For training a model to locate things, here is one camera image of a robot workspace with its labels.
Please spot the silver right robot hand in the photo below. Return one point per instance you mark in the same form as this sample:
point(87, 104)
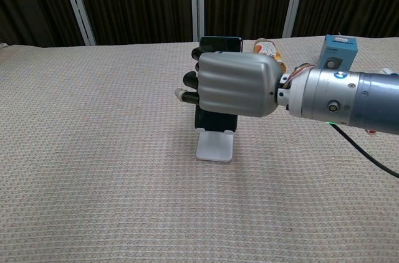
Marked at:
point(237, 83)

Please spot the black smartphone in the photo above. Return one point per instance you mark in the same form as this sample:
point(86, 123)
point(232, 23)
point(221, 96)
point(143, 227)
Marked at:
point(221, 45)

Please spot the white phone stand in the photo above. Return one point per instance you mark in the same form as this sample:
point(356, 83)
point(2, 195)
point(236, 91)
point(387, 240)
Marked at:
point(215, 147)

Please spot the orange drink bottle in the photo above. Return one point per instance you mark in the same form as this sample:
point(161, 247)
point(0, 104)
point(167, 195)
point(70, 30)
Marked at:
point(268, 48)

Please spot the blue cardboard box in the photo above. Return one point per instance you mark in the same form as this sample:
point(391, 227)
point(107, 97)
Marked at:
point(338, 54)

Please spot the red capped marker pen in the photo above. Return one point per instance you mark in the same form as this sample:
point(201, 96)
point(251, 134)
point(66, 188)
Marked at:
point(371, 131)

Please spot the beige woven tablecloth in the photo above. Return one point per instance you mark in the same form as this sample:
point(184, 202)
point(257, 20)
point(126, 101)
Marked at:
point(109, 166)

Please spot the blue white toothpaste tube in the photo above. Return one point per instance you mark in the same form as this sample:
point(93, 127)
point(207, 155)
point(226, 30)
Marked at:
point(391, 72)

